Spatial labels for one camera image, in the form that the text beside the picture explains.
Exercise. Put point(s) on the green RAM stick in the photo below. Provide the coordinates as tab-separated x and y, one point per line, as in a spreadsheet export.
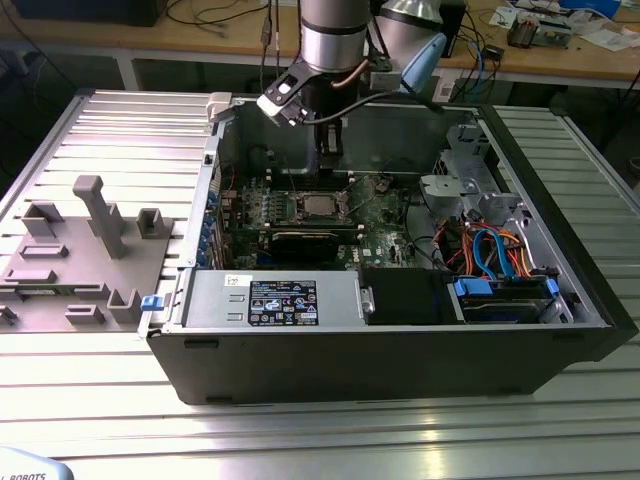
350	235

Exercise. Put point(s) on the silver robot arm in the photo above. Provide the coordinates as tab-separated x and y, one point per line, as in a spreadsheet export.
332	50

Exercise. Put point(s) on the blue cardboard box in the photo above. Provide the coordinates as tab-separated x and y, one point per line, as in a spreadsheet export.
590	4

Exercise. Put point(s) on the green motherboard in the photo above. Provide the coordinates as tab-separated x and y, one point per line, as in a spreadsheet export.
385	240

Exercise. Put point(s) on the pale blue teach pendant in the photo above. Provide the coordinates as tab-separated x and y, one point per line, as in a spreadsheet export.
30	467

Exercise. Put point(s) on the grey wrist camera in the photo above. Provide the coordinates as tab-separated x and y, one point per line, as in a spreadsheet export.
386	80

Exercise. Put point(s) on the grey power supply unit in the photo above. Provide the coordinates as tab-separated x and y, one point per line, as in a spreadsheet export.
210	300

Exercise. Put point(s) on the black upright box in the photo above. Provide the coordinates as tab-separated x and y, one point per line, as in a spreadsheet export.
456	25

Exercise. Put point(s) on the grey parts rack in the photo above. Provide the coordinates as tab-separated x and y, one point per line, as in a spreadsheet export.
75	270

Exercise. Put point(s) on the round coin battery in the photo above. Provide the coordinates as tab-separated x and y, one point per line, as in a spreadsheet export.
383	186

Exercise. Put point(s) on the grey metal drive cage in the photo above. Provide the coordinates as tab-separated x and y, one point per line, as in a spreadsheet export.
440	192

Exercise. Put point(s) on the black graphics card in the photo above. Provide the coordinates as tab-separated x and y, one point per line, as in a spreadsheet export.
305	248

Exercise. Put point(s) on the black equipment box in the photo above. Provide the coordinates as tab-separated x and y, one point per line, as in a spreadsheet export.
90	12

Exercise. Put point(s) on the wooden desk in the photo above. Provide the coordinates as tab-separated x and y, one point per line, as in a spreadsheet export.
210	37

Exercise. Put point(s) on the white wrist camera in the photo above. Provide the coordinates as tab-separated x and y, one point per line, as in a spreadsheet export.
275	102

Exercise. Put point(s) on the blue case latch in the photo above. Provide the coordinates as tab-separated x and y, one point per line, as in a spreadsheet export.
151	305

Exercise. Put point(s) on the CPU socket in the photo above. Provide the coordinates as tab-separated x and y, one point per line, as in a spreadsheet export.
301	209

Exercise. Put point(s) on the grey plastic corner clamp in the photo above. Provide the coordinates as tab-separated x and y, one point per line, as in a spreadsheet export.
220	106

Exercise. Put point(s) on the small black adapter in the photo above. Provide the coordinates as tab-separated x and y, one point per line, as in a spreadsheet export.
492	52

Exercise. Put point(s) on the black finned cooler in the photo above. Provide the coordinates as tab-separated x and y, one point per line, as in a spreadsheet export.
522	32

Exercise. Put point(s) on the black PC case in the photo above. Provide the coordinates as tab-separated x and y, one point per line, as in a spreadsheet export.
350	370

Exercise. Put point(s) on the silver CPU chip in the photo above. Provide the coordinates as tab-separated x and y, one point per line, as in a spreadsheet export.
318	206

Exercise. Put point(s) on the grey metal device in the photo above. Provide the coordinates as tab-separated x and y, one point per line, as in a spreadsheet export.
552	35

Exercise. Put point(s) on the white paper sheets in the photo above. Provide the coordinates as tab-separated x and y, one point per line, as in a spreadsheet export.
607	39

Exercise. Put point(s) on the hard disk in blue carrier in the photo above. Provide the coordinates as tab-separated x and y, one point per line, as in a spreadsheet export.
472	289

